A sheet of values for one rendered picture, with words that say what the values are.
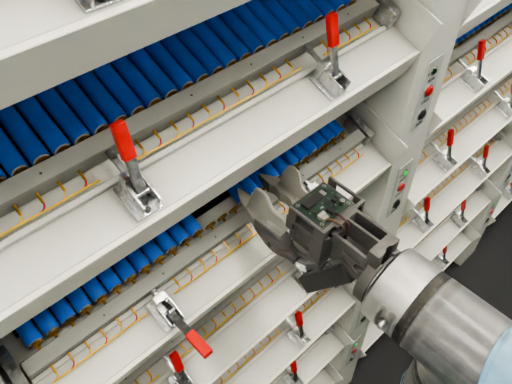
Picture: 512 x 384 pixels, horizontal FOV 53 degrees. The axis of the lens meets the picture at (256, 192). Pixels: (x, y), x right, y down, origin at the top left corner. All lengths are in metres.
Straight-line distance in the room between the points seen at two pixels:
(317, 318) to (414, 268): 0.58
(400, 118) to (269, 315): 0.38
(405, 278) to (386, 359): 1.18
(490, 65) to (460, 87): 0.11
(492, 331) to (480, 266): 1.48
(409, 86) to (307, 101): 0.21
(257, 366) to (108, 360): 0.47
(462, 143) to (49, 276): 0.97
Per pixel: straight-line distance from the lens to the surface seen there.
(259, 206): 0.63
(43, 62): 0.36
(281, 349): 1.07
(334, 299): 1.14
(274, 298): 0.89
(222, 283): 0.67
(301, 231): 0.59
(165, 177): 0.51
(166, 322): 0.63
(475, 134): 1.28
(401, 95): 0.78
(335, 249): 0.59
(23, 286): 0.47
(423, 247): 1.53
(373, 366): 1.70
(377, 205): 0.93
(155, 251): 0.65
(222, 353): 0.84
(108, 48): 0.38
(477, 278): 1.98
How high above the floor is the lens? 1.50
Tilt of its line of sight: 46 degrees down
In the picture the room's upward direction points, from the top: straight up
